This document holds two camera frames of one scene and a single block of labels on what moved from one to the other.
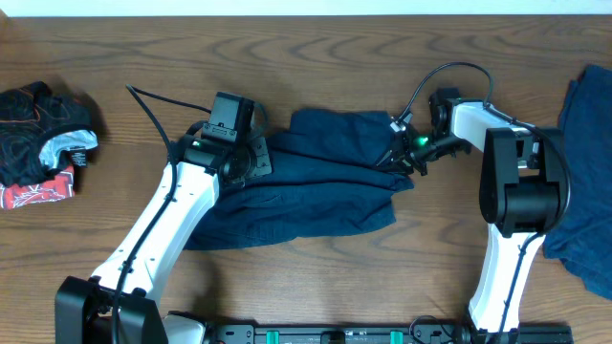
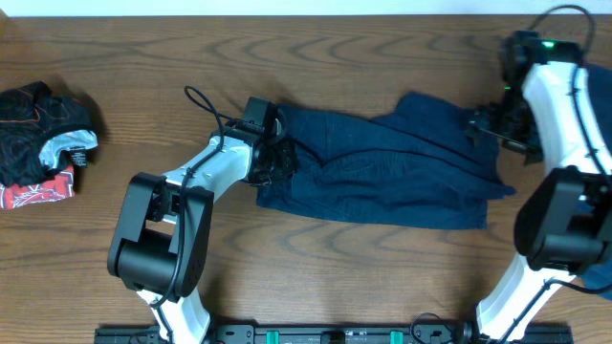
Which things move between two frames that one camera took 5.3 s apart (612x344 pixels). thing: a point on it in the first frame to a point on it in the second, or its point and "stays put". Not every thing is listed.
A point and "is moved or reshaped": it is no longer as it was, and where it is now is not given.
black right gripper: [401, 156] to [530, 144]
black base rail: [383, 333] stays put
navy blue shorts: [325, 179] is moved or reshaped
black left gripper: [261, 156] to [280, 160]
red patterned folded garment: [59, 187] stays put
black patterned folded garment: [41, 133] stays put
